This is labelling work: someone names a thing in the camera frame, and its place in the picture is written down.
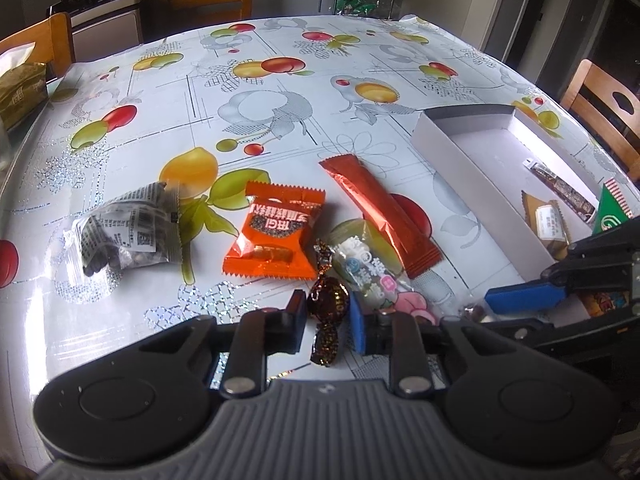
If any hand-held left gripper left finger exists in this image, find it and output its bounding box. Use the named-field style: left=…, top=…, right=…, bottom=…
left=150, top=290, right=308, bottom=400

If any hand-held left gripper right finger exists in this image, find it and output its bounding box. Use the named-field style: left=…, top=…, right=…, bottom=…
left=349, top=292, right=511, bottom=400

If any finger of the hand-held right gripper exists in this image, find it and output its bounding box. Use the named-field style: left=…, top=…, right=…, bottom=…
left=467, top=310, right=640, bottom=356
left=484, top=255, right=633, bottom=317

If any brown foil-wrapped candy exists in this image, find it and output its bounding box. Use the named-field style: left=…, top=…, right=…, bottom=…
left=308, top=239, right=352, bottom=369

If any green snack packet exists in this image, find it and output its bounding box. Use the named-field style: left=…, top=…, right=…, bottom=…
left=592, top=180, right=634, bottom=234

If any small brown snack packet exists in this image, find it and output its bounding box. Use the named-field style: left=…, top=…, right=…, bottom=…
left=520, top=190, right=572, bottom=262

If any dark long snack bar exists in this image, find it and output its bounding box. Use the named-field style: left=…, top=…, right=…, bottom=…
left=523, top=157, right=599, bottom=222

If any white cardboard box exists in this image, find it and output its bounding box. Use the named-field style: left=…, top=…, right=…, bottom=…
left=411, top=103, right=632, bottom=282

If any orange printed snack packet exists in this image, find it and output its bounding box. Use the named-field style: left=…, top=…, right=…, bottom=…
left=580, top=290, right=632, bottom=319

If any clear green-pink snack packet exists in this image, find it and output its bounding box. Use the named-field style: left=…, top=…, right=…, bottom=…
left=327, top=219, right=442, bottom=327

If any red-orange stick packet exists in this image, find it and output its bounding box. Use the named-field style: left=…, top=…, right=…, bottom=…
left=318, top=154, right=444, bottom=280

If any grey printed snack packet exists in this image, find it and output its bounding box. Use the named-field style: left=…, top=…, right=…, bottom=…
left=71, top=181, right=184, bottom=287

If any green snack packets pile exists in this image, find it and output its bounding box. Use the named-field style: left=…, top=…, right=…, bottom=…
left=335, top=0, right=379, bottom=17

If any silver cabinet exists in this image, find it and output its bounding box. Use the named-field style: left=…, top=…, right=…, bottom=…
left=69, top=0, right=147, bottom=62

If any tissue box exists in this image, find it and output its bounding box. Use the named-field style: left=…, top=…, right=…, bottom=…
left=0, top=42, right=49, bottom=132

